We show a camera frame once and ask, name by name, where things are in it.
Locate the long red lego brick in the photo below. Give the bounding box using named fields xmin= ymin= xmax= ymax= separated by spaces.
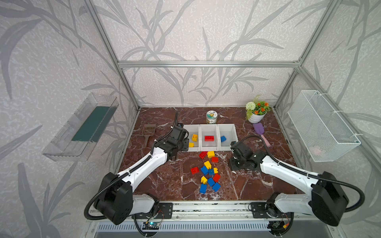
xmin=199 ymin=151 xmax=208 ymax=159

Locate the red lego pile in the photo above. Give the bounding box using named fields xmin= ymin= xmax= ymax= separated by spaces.
xmin=190 ymin=167 xmax=199 ymax=175
xmin=212 ymin=174 xmax=221 ymax=182

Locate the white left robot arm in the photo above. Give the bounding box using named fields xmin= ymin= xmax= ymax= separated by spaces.
xmin=84 ymin=118 xmax=189 ymax=225

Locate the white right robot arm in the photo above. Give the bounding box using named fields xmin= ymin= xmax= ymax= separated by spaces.
xmin=229 ymin=140 xmax=365 ymax=227

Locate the white three-compartment bin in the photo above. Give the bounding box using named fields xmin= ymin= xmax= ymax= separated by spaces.
xmin=184 ymin=124 xmax=238 ymax=152

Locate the brown slotted scoop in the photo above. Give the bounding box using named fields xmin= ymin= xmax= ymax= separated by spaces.
xmin=142 ymin=124 xmax=156 ymax=147

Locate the purple and pink scoop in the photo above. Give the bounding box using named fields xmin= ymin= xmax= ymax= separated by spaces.
xmin=253 ymin=123 xmax=271 ymax=147

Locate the yellow lego centre pile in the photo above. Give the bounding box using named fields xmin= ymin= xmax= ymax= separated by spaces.
xmin=204 ymin=161 xmax=212 ymax=170

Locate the blue lego centre pile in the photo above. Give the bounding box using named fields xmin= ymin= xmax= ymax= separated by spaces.
xmin=201 ymin=166 xmax=209 ymax=176

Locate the blue lego pile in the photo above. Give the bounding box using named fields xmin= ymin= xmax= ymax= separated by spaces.
xmin=201 ymin=166 xmax=209 ymax=176
xmin=207 ymin=178 xmax=215 ymax=187

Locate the blue lego bottom right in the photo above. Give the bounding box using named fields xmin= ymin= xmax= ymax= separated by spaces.
xmin=212 ymin=182 xmax=221 ymax=192

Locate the blue lego lower pile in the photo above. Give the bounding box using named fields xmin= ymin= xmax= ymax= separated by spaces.
xmin=207 ymin=178 xmax=215 ymax=187

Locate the small labelled tin can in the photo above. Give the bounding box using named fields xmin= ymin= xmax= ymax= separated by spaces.
xmin=206 ymin=110 xmax=218 ymax=124

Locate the small yellow lego brick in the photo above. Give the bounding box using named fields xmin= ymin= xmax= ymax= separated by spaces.
xmin=200 ymin=176 xmax=208 ymax=184

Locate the white pot with flowers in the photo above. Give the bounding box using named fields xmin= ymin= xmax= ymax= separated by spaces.
xmin=246 ymin=95 xmax=271 ymax=124

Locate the blue lego bottom left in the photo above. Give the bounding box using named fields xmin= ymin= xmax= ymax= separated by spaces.
xmin=199 ymin=184 xmax=207 ymax=194

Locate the green mat in tray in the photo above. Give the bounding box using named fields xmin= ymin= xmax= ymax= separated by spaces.
xmin=72 ymin=106 xmax=117 ymax=142

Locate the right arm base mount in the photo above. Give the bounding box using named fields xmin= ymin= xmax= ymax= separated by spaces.
xmin=248 ymin=201 xmax=294 ymax=219

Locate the aluminium front rail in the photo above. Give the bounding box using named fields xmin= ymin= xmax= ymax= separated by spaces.
xmin=86 ymin=200 xmax=338 ymax=222

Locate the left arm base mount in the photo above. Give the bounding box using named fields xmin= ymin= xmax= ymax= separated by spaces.
xmin=136 ymin=202 xmax=174 ymax=219

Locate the white wire mesh basket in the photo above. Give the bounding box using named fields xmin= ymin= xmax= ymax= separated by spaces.
xmin=288 ymin=90 xmax=361 ymax=162

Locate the clear plastic wall tray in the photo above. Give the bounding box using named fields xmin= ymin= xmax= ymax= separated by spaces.
xmin=42 ymin=93 xmax=119 ymax=162

